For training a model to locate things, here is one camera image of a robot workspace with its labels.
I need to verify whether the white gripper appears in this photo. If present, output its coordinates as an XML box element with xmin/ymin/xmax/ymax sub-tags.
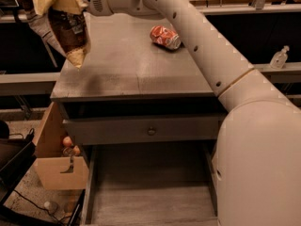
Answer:
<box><xmin>52</xmin><ymin>0</ymin><xmax>113</xmax><ymax>16</ymax></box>

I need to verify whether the brown cream chip bag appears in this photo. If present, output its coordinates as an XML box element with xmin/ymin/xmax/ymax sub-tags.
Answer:
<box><xmin>18</xmin><ymin>0</ymin><xmax>90</xmax><ymax>69</ymax></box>

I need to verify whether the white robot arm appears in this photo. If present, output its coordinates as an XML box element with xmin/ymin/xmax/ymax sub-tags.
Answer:
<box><xmin>83</xmin><ymin>0</ymin><xmax>301</xmax><ymax>226</ymax></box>

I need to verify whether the round drawer knob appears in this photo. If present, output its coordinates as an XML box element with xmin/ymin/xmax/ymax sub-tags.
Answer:
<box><xmin>148</xmin><ymin>127</ymin><xmax>156</xmax><ymax>136</ymax></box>

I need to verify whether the open middle drawer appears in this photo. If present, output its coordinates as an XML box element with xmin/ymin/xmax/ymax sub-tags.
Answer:
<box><xmin>81</xmin><ymin>141</ymin><xmax>217</xmax><ymax>226</ymax></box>

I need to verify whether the orange soda can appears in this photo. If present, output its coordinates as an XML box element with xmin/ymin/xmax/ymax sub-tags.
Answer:
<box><xmin>150</xmin><ymin>25</ymin><xmax>182</xmax><ymax>51</ymax></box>

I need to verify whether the grey wooden cabinet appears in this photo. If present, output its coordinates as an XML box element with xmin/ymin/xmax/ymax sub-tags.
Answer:
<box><xmin>50</xmin><ymin>12</ymin><xmax>230</xmax><ymax>226</ymax></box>

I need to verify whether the red apple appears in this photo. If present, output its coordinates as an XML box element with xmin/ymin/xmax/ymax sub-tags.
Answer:
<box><xmin>62</xmin><ymin>137</ymin><xmax>72</xmax><ymax>147</ymax></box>
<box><xmin>73</xmin><ymin>145</ymin><xmax>81</xmax><ymax>156</ymax></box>

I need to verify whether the black equipment case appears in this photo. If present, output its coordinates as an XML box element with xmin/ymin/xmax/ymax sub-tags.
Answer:
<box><xmin>0</xmin><ymin>121</ymin><xmax>35</xmax><ymax>203</ymax></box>

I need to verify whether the cardboard box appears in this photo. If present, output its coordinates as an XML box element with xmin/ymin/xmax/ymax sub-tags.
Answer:
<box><xmin>33</xmin><ymin>103</ymin><xmax>88</xmax><ymax>190</ymax></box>

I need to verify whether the small clear bottle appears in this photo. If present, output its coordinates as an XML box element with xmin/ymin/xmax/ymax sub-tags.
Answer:
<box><xmin>270</xmin><ymin>45</ymin><xmax>290</xmax><ymax>70</ymax></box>

